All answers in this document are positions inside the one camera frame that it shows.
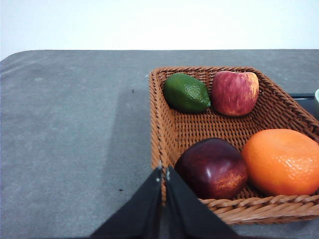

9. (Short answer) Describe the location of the orange mandarin fruit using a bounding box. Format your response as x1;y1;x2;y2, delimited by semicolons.
242;129;319;196

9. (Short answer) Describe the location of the green lime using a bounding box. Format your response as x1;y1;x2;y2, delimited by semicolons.
163;73;211;113

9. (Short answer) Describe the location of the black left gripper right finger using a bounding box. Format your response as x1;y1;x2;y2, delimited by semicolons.
165;166;239;239

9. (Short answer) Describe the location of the dark teal rectangular tray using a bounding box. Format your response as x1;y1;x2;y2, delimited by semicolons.
288;93;319;120

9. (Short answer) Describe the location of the red yellow apple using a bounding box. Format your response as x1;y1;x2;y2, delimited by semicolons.
211;71;259;117

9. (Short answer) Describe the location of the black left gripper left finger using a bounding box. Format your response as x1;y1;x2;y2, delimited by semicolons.
90;166;162;239

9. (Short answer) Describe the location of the dark red apple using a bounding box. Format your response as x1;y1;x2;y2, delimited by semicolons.
175;137;248;199

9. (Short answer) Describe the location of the light green ceramic bowl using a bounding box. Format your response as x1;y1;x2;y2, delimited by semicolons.
315;88;319;104

